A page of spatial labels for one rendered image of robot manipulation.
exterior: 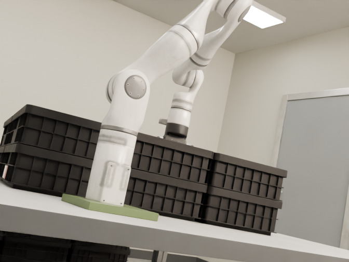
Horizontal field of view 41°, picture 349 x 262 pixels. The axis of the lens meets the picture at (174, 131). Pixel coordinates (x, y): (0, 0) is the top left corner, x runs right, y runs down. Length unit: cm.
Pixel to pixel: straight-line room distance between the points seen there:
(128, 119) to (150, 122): 433
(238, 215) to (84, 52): 385
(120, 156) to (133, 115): 10
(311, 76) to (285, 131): 64
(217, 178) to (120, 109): 52
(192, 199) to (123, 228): 65
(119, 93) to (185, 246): 41
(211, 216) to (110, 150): 52
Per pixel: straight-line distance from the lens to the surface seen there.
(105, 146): 111
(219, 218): 152
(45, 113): 132
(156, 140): 140
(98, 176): 111
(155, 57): 122
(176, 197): 145
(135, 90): 113
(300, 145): 493
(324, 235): 456
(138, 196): 140
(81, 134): 134
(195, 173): 147
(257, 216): 160
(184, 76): 152
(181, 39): 123
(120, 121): 111
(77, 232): 81
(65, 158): 132
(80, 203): 106
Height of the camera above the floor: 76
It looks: 8 degrees up
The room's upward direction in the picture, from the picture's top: 12 degrees clockwise
